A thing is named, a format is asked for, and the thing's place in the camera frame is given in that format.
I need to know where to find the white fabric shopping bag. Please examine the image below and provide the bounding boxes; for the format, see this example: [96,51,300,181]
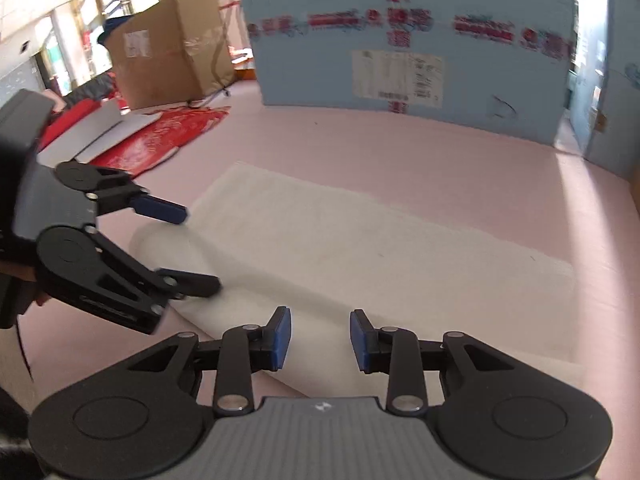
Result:
[130,165,584,396]

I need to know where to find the white cardboard sheet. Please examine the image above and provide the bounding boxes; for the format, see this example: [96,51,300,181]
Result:
[37,101,162,168]

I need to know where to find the red paper-cut decoration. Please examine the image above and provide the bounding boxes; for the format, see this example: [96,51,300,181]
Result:
[40,99,230,177]

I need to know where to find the brown cardboard box left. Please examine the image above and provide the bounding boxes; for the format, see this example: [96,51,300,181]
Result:
[104,0,235,110]

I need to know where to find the large blue cardboard box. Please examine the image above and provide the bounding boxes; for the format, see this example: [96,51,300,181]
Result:
[241,0,574,144]

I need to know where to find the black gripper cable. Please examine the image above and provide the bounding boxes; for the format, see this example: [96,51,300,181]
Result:
[12,309,36,384]

